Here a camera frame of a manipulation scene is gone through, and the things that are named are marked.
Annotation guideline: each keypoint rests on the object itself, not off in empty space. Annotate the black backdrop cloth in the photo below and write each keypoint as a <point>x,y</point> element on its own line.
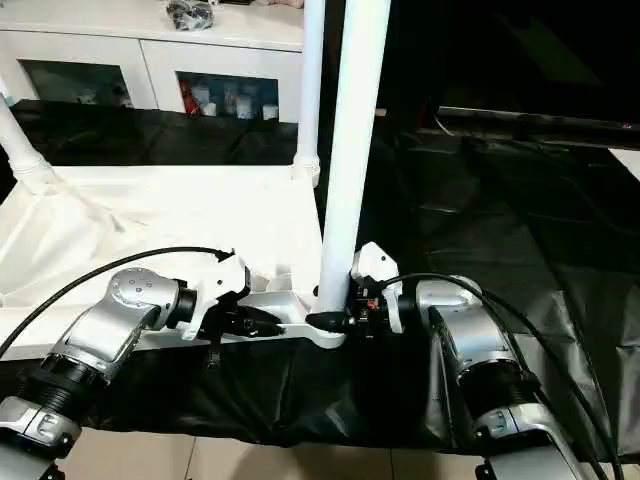
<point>500,50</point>

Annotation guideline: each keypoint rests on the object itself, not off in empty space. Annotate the black metal rod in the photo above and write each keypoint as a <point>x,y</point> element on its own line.
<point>525,122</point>

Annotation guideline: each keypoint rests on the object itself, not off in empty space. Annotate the white cup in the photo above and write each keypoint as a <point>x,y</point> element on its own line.
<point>270,111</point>

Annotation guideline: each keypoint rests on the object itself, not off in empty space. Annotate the black bundle on cabinet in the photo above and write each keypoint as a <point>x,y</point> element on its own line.
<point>190,14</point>

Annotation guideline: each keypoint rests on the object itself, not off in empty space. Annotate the white plastic table leg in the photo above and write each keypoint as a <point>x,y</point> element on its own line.
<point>20,145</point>
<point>350,125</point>
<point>310,75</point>

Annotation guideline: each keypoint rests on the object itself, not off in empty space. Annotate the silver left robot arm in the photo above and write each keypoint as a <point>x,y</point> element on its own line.
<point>125,300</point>

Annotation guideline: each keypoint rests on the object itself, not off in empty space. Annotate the white cabinet with glass doors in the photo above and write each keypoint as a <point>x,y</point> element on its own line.
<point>150,50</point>

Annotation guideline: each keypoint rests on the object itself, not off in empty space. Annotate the white flat panel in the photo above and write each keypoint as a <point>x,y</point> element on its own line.
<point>627,162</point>

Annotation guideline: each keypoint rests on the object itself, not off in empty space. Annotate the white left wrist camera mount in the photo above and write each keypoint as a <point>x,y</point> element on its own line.
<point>220,280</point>

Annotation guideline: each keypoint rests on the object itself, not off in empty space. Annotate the white plastic table top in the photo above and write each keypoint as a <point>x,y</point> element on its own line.
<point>150,215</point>

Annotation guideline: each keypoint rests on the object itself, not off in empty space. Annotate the small tan tag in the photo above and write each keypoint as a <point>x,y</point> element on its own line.
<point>382,111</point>

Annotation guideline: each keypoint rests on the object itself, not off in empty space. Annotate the black plastic mat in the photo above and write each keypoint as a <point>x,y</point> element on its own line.
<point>500,250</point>

